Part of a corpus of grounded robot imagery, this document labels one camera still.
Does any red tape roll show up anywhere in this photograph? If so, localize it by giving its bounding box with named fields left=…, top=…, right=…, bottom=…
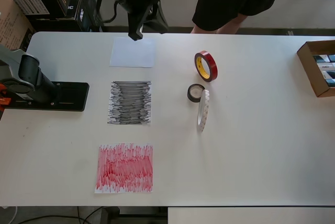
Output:
left=194, top=50, right=219, bottom=82

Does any black tape roll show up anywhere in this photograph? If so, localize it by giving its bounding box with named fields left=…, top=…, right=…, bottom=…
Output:
left=187, top=83, right=206, bottom=103

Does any white tape roll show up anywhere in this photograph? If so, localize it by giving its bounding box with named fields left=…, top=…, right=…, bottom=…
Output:
left=196, top=89, right=210, bottom=133

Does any blank white paper sheet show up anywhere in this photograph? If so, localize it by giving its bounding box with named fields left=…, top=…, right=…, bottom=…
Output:
left=109, top=37, right=155, bottom=69

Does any plain black carton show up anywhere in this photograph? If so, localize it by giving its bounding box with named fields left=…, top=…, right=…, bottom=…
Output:
left=78, top=0, right=105, bottom=32

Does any black scribbled paper sheet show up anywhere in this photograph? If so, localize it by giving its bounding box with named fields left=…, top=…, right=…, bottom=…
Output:
left=106, top=80, right=152, bottom=127

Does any black carton white label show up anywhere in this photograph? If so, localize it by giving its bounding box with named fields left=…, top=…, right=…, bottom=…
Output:
left=13, top=0, right=79, bottom=21

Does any tall GX760A cardboard box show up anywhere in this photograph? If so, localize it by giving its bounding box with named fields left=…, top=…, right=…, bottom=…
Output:
left=0, top=0, right=37, bottom=53

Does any red scribbled paper sheet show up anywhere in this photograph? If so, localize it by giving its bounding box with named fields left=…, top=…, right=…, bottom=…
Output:
left=94, top=142, right=154, bottom=195

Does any orange clamp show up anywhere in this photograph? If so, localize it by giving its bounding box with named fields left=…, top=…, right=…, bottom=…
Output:
left=0, top=82, right=13, bottom=112

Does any open cardboard tray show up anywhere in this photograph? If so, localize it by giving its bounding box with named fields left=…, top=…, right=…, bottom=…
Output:
left=297, top=40, right=335, bottom=98

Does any small white lettered box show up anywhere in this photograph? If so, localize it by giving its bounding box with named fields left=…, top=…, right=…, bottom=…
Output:
left=316, top=62, right=335, bottom=72

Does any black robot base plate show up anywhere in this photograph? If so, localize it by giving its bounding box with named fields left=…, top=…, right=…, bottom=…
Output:
left=5, top=82, right=90, bottom=112

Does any black table frame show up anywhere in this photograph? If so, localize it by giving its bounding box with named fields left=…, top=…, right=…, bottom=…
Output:
left=100, top=206, right=168, bottom=224

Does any black floor cable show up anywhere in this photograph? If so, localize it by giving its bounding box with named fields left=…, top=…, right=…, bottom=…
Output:
left=15, top=206, right=105, bottom=224

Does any white floor cable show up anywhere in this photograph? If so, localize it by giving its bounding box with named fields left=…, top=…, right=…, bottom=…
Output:
left=0, top=205, right=18, bottom=224

